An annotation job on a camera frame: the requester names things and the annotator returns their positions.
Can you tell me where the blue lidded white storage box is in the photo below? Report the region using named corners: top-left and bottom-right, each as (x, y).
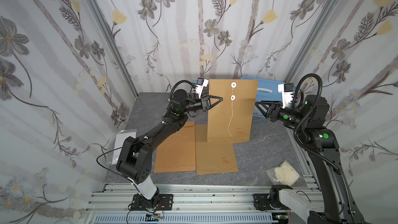
top-left (236, 76), bottom-right (283, 119)

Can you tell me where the white slotted cable duct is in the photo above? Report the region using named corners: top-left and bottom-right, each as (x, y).
top-left (91, 213), bottom-right (278, 224)

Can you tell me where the clear plastic bag left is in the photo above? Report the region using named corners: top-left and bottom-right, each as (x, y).
top-left (109, 129), bottom-right (137, 165)

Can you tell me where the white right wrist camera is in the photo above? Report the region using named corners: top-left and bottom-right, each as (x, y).
top-left (278, 83), bottom-right (295, 108)

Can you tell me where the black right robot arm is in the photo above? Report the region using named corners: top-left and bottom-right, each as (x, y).
top-left (255, 95), bottom-right (366, 224)

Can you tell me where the aluminium rail frame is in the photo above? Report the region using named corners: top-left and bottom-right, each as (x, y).
top-left (81, 176), bottom-right (324, 224)

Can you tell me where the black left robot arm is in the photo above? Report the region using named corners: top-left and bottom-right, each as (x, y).
top-left (116, 89), bottom-right (223, 202)

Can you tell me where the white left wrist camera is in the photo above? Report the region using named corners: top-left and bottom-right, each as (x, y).
top-left (194, 78), bottom-right (209, 99)

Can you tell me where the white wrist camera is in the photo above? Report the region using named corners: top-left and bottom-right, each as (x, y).
top-left (278, 83), bottom-right (295, 108)
top-left (194, 78), bottom-right (209, 99)

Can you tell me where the brown kraft file bag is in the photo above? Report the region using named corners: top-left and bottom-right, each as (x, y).
top-left (195, 124), bottom-right (238, 175)
top-left (154, 121), bottom-right (196, 173)
top-left (207, 79), bottom-right (258, 144)

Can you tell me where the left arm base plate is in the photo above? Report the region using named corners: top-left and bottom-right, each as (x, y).
top-left (128, 194), bottom-right (174, 212)

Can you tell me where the plastic bag with white stuff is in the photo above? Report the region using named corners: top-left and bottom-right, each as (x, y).
top-left (266, 160), bottom-right (300, 186)

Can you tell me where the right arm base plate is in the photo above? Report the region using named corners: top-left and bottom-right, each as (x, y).
top-left (253, 194), bottom-right (280, 211)

